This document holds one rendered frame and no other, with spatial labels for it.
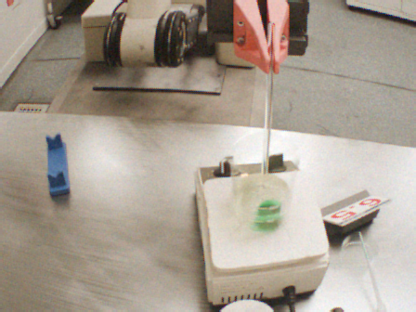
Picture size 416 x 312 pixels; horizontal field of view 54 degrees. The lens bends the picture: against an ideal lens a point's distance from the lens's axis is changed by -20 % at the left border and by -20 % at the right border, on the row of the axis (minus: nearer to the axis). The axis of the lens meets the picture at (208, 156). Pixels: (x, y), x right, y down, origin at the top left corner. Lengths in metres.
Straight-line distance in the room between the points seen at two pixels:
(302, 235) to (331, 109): 1.57
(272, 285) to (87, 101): 1.07
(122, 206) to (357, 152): 0.35
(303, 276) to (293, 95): 1.61
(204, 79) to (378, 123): 0.87
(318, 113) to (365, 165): 1.30
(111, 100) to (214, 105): 0.30
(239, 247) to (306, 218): 0.08
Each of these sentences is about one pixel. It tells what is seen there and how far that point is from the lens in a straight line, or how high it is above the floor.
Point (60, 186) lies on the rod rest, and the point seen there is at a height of 0.76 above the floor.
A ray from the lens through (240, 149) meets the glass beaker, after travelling 0.47.
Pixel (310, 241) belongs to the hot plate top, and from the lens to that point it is 0.49.
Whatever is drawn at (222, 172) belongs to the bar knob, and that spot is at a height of 0.81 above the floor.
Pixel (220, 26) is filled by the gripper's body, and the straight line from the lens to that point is 0.48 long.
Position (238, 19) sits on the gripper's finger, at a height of 1.02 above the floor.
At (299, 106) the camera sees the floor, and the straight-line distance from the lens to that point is 2.01.
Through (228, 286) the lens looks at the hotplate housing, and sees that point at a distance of 0.49.
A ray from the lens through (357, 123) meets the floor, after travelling 2.00.
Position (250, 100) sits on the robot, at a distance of 1.41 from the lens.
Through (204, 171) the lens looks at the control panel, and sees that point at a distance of 0.61.
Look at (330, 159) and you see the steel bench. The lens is 0.70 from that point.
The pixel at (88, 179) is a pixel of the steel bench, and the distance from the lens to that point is 0.68.
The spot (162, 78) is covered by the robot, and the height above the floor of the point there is 0.38.
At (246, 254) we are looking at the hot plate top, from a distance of 0.47.
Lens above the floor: 1.23
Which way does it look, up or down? 44 degrees down
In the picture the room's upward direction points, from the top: 1 degrees counter-clockwise
